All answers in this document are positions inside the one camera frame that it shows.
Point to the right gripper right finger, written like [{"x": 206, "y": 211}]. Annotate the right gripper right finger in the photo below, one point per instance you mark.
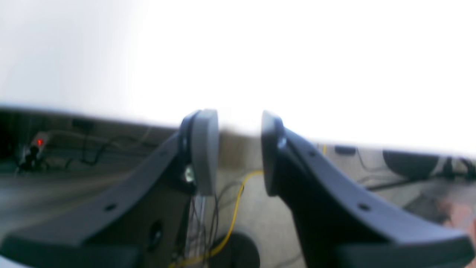
[{"x": 339, "y": 223}]

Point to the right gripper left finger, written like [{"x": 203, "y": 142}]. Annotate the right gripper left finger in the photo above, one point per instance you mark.
[{"x": 135, "y": 223}]

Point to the power strip with red light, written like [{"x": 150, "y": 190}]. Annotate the power strip with red light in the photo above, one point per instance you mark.
[{"x": 30, "y": 155}]

